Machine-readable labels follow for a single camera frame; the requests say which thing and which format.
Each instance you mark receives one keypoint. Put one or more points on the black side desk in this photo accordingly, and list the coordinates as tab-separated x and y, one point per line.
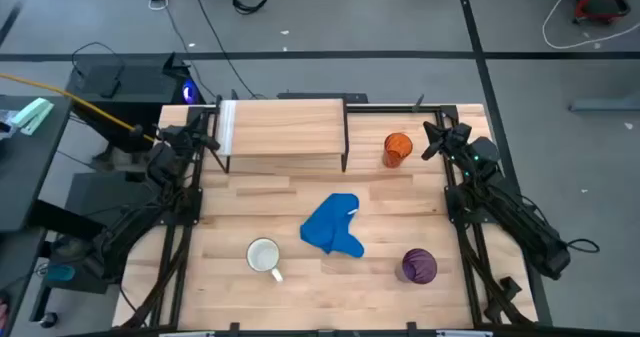
25	177

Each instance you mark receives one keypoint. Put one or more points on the purple faceted plastic cup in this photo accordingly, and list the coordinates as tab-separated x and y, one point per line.
419	266

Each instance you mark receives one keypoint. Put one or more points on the blue microfibre cloth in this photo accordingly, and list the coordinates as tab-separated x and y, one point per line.
330	224

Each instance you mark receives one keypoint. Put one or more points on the mint green stapler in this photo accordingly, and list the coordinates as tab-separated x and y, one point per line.
32	115

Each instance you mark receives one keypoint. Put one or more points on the black aluminium table frame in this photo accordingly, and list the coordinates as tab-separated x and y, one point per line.
390	108

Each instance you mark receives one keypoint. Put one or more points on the teal bottle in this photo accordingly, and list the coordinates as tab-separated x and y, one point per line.
60	273

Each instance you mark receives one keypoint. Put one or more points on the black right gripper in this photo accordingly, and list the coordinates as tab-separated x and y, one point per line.
456	137

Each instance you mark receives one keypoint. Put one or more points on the black computer tower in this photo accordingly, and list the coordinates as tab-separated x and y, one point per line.
135	84

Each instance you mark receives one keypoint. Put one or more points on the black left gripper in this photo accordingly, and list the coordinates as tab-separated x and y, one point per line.
177	138

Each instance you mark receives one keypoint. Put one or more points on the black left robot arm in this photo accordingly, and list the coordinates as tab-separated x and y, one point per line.
120	237

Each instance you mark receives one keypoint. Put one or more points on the red wheeled cart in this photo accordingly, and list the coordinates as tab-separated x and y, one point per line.
600	4

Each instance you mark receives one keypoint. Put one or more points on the grey table foot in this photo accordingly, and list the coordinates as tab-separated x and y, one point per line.
600	104

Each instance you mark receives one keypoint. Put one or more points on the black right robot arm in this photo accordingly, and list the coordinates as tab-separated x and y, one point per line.
530	227

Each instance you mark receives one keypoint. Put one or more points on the orange faceted plastic cup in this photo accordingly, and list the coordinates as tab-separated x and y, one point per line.
396	151

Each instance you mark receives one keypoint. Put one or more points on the wooden shelf with black legs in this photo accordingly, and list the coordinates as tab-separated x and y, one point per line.
290	127

